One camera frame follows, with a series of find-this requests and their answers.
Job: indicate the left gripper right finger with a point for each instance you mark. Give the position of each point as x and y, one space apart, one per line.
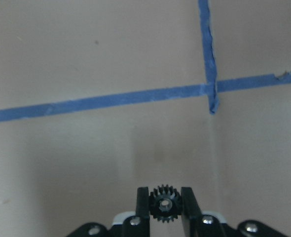
191 212

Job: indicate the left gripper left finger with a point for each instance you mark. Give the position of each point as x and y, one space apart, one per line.
142 211

